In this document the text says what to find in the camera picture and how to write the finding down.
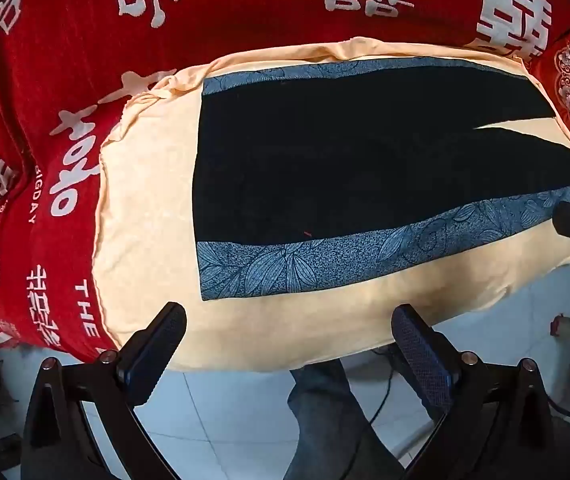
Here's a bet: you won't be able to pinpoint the cream blanket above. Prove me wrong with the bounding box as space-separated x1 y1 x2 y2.
92 37 570 373

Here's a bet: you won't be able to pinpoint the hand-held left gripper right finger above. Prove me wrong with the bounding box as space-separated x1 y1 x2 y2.
391 304 570 480

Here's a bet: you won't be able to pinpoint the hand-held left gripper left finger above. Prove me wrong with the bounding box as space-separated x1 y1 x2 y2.
20 302 188 480

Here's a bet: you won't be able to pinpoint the black pants with blue stripes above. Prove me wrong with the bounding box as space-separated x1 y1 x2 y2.
191 57 570 302

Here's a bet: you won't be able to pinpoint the person's leg in jeans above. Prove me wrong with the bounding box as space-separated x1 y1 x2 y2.
282 360 396 480

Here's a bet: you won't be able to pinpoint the red printed bedspread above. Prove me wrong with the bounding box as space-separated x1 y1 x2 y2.
0 0 570 363

